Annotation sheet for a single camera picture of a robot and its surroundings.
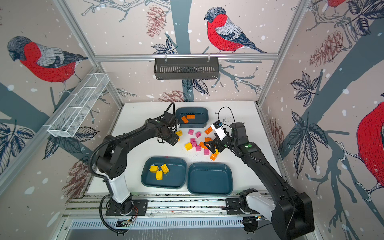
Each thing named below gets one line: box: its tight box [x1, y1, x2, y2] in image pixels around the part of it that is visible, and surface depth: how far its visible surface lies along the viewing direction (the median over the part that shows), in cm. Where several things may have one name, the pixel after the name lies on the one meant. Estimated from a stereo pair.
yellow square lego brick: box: [184, 142, 193, 151], surface depth 97 cm
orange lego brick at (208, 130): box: [204, 126, 213, 135], surface depth 106 cm
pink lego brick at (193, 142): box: [190, 138, 197, 147], surface depth 98 cm
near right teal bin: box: [186, 161, 234, 196], surface depth 83 cm
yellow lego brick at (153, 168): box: [149, 165, 159, 173], surface depth 87 cm
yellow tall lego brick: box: [156, 170, 164, 181], surface depth 83 cm
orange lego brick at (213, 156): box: [210, 153, 218, 161], surface depth 92 cm
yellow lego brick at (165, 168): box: [160, 163, 170, 174], surface depth 87 cm
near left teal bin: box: [141, 156, 188, 189], surface depth 85 cm
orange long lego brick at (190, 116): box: [186, 114, 196, 119], surface depth 113 cm
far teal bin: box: [175, 106, 209, 128], surface depth 113 cm
